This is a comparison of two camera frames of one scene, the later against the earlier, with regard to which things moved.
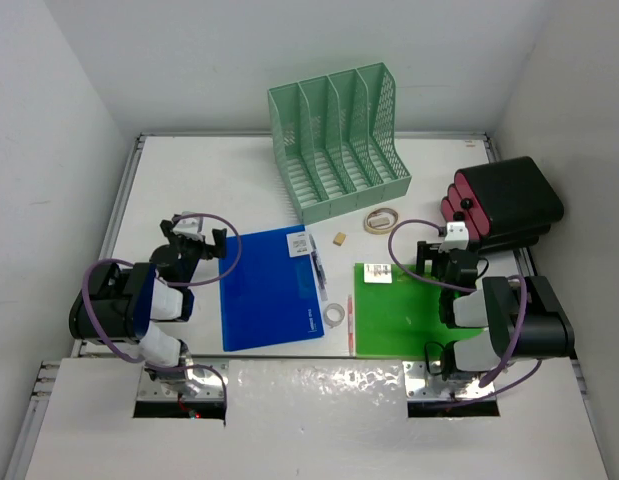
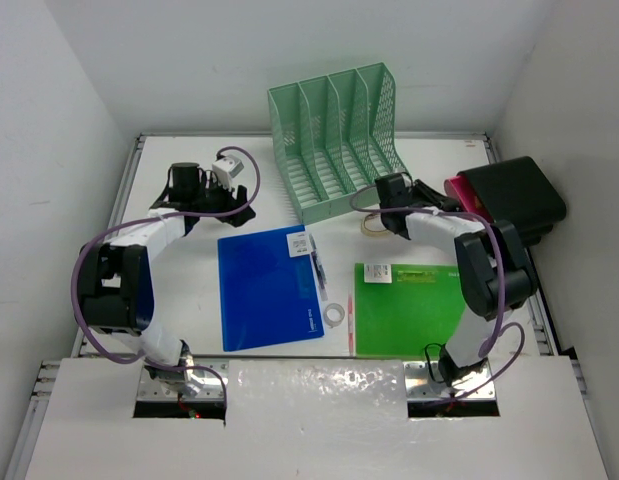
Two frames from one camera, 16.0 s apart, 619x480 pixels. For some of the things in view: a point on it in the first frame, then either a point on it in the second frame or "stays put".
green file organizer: (336, 141) stays put
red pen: (350, 324) stays put
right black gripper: (426, 252) to (433, 196)
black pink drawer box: (504, 204) stays put
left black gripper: (207, 250) to (230, 202)
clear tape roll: (333, 323) stays put
